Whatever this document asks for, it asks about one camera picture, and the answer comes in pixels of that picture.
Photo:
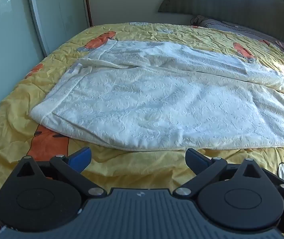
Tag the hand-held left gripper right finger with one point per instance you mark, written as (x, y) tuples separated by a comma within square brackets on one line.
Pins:
[(193, 157)]

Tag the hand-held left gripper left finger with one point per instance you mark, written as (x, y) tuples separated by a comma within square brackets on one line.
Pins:
[(82, 158)]

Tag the white textured pants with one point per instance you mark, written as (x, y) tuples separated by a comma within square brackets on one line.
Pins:
[(156, 104)]

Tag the yellow carrot print quilt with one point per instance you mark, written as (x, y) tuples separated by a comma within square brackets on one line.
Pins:
[(137, 164)]

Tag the grey patterned pillow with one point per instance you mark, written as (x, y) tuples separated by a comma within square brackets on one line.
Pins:
[(231, 27)]

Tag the green glass wardrobe door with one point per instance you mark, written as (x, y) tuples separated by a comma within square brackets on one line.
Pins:
[(7, 42), (62, 10)]

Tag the brown wooden wardrobe edge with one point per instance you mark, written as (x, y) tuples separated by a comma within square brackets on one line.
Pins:
[(87, 2)]

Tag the grey-green padded headboard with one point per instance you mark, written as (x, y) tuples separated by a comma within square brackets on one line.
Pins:
[(231, 0)]

